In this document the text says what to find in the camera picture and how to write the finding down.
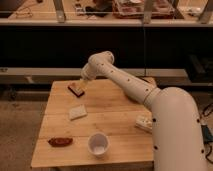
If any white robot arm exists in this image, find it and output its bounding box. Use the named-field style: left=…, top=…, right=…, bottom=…
left=81, top=51, right=208, bottom=171

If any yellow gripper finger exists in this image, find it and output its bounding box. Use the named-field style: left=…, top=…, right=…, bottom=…
left=77, top=79, right=88, bottom=91

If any black cable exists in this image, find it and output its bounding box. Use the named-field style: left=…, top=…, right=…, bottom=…
left=200, top=102, right=213, bottom=118

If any metal shelf rail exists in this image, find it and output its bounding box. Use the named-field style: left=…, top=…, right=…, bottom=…
left=0, top=67, right=187, bottom=84

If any white sponge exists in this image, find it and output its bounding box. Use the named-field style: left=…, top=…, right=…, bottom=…
left=69, top=105, right=87, bottom=120

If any brown sausage-shaped object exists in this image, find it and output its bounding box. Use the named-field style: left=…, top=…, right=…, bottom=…
left=48, top=138, right=73, bottom=147

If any white plastic bottle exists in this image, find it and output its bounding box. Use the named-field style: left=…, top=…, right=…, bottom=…
left=135, top=116, right=152, bottom=133

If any white paper cup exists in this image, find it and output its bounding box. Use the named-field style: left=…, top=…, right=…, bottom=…
left=88, top=132, right=109, bottom=157

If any wooden table top frame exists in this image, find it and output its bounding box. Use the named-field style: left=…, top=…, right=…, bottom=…
left=31, top=79, right=153, bottom=170

